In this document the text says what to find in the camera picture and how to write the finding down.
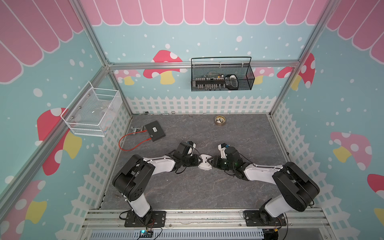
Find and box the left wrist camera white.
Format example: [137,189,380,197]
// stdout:
[187,141,196,156]

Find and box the tape roll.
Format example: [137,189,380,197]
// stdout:
[214,116,227,126]

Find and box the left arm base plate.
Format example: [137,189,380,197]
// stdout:
[120,210,167,228]

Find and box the black box device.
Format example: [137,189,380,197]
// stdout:
[145,121,166,142]

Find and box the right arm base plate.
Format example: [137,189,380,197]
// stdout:
[243,210,287,229]

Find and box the metal clip on table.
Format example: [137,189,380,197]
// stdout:
[131,126,147,135]

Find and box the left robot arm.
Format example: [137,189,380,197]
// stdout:
[112,151,202,219]

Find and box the white wire basket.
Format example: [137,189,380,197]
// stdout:
[61,82,123,137]

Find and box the red cable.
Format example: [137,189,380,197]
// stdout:
[118,129,152,152]

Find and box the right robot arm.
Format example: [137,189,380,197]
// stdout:
[208,157,320,219]

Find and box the white alarm device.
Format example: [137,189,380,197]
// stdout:
[198,154,212,171]

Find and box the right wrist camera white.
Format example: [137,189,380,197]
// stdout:
[218,143,229,159]

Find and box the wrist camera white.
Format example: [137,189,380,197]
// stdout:
[218,143,229,159]
[187,141,196,156]

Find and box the black wire mesh basket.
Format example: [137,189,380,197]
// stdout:
[191,57,255,92]

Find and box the green circuit board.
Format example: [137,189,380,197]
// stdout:
[138,230,154,239]

